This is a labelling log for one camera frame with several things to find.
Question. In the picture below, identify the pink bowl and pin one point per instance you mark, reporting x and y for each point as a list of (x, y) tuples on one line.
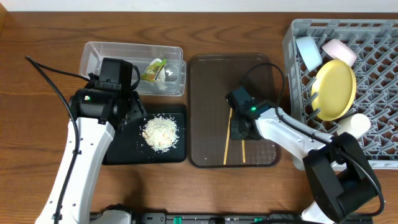
[(338, 50)]

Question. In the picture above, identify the clear plastic bin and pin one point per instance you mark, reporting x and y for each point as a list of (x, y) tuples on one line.
[(140, 55)]

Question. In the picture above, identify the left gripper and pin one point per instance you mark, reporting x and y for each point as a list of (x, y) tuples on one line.
[(135, 109)]

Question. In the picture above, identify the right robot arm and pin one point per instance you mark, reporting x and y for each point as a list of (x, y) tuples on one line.
[(343, 184)]

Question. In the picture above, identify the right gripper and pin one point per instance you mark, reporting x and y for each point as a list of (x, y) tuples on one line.
[(235, 134)]

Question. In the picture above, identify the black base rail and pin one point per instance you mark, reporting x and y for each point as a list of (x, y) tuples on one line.
[(164, 217)]

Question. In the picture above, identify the black waste tray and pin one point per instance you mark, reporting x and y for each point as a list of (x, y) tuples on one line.
[(129, 146)]

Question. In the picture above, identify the pale green cup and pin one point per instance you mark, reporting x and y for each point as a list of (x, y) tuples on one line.
[(356, 125)]

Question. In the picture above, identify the grey dishwasher rack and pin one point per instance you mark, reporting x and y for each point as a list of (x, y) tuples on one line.
[(375, 44)]

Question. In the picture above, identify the light blue bowl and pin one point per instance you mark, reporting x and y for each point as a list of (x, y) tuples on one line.
[(309, 52)]

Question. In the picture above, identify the clear plastic wrapper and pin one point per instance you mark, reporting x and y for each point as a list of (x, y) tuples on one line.
[(160, 84)]

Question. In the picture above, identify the wooden chopstick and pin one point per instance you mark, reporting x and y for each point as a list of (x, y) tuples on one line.
[(227, 137), (243, 146)]

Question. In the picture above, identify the brown serving tray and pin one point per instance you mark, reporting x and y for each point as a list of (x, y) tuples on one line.
[(211, 78)]

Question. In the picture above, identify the green snack wrapper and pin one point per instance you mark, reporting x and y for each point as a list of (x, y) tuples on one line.
[(155, 70)]

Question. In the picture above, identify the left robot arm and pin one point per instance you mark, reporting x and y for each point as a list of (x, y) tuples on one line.
[(106, 103)]

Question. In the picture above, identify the rice food scraps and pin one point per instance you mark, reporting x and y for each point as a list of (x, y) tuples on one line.
[(160, 133)]

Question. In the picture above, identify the yellow plate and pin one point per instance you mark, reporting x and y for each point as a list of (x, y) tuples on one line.
[(335, 86)]

